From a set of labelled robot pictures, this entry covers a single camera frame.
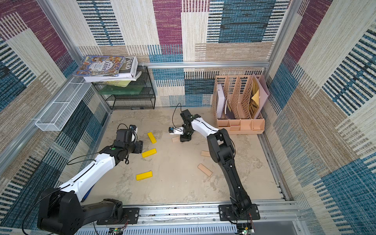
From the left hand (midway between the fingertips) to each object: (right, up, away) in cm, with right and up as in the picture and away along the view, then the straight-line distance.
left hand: (136, 142), depth 87 cm
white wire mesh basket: (-33, +18, -13) cm, 40 cm away
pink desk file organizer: (+66, +26, +20) cm, 74 cm away
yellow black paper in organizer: (+75, +23, +12) cm, 79 cm away
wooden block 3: (+40, -16, +1) cm, 43 cm away
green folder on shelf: (-8, +33, +11) cm, 36 cm away
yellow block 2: (+5, -8, +8) cm, 13 cm away
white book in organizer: (+52, +25, +12) cm, 59 cm away
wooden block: (+22, 0, +12) cm, 25 cm away
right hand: (+26, +3, +17) cm, 31 cm away
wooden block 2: (+41, -8, +8) cm, 43 cm away
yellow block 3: (+4, -20, 0) cm, 20 cm away
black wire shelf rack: (-9, +32, +26) cm, 42 cm away
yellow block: (+5, +1, +15) cm, 16 cm away
